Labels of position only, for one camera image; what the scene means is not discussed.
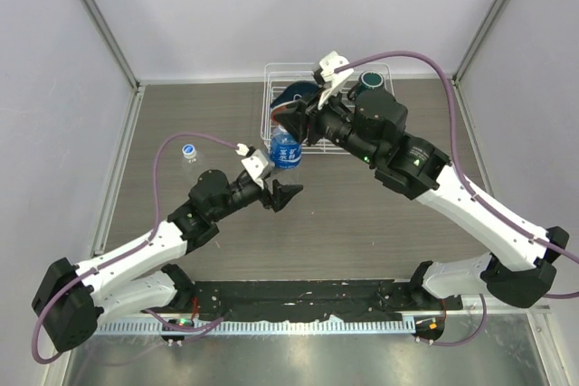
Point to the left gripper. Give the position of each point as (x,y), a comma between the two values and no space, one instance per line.
(280,194)

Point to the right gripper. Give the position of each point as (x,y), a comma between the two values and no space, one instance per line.
(302,120)

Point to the blue labelled plastic bottle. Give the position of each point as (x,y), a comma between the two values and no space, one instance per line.
(285,151)

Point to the white blue bottle cap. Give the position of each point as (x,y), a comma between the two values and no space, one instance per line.
(189,151)

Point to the clear unlabelled plastic bottle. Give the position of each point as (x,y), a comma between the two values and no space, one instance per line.
(194,168)

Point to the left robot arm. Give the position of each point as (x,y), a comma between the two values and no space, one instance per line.
(74,300)

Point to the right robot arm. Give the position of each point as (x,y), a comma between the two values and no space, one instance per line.
(518,268)

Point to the red teal plate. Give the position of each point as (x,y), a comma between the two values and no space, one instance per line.
(278,114)

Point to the dark blue plate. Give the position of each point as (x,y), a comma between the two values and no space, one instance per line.
(293,92)

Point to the dark green mug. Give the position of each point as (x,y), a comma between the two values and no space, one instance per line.
(368,80)

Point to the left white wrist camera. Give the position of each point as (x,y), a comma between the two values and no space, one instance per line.
(256,163)

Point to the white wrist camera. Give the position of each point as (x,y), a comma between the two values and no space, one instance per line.
(331,74)
(256,163)

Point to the white wire dish rack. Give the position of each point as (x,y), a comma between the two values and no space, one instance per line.
(277,76)

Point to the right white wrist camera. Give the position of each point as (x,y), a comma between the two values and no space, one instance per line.
(331,74)

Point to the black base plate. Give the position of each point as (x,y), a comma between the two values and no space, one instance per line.
(305,301)

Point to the slotted cable duct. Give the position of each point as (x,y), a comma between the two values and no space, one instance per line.
(148,325)

